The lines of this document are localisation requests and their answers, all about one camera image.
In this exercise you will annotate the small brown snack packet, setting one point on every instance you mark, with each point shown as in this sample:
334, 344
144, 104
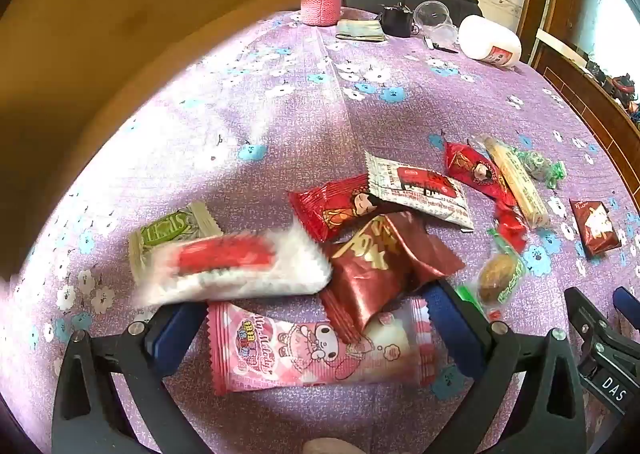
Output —
595, 229

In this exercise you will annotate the pink cartoon snack packet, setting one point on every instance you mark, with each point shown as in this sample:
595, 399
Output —
300, 354

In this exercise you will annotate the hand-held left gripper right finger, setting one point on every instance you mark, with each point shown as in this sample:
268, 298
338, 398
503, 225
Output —
452, 329

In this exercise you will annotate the clear green-edged snack packet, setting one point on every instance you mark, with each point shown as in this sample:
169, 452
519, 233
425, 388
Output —
500, 279

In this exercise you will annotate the purple floral tablecloth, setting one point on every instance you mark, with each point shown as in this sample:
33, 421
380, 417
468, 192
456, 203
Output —
300, 108

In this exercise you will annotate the dark red foil snack packet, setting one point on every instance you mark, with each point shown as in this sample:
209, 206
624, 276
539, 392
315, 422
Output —
380, 274

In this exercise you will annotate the clear plastic cup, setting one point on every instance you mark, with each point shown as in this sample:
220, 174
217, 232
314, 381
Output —
435, 18

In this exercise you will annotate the green clear wrapped candy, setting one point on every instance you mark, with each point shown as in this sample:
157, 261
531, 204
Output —
537, 163

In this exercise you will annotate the pink bottle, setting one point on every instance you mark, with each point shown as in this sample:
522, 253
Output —
321, 7

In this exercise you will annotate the red cartoon girl snack packet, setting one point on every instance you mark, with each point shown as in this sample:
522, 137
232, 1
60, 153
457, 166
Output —
335, 209
477, 171

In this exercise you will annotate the green and white snack packet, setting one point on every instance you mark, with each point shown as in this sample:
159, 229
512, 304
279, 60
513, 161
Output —
170, 229

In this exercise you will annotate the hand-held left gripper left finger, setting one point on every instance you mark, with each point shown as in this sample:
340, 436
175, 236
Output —
175, 339

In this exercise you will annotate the cardboard box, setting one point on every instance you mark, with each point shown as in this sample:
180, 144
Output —
125, 23

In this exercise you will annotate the white plastic jar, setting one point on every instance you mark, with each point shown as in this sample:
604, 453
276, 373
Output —
487, 41

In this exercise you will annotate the long beige biscuit stick packet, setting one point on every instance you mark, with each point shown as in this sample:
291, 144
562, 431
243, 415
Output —
520, 184

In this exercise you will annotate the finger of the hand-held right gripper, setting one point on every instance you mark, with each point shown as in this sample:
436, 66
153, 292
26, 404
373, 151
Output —
600, 359
629, 306

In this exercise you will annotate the white and red snack packet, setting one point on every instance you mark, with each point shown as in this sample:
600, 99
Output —
240, 269
425, 189

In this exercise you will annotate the small red wrapped candy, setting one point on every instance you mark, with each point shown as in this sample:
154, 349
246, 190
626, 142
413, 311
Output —
511, 226

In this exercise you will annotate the folded green cloth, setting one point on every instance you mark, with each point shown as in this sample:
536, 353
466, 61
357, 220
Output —
360, 29

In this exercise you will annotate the small black bag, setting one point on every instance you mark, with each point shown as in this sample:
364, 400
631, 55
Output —
397, 19

